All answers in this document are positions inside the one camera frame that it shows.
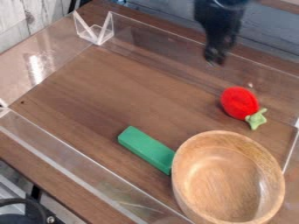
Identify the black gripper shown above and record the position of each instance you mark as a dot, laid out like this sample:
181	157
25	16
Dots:
219	17

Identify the red plush strawberry toy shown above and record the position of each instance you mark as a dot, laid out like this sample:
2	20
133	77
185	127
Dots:
240	105

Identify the green rectangular block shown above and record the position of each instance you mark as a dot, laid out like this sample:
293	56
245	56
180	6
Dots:
152	151

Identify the wooden bowl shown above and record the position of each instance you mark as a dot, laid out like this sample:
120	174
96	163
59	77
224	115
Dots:
227	180

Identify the clear acrylic back wall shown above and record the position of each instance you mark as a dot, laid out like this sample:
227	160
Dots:
177	55

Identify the clear acrylic wall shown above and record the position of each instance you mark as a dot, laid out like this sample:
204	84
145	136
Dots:
177	55
97	195

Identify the clear acrylic corner bracket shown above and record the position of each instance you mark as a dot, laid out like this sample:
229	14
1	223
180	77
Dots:
96	34

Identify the clear acrylic front wall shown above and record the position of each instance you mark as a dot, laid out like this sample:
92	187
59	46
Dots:
97	195

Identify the black clamp with cable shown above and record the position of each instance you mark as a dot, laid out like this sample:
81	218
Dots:
21	208

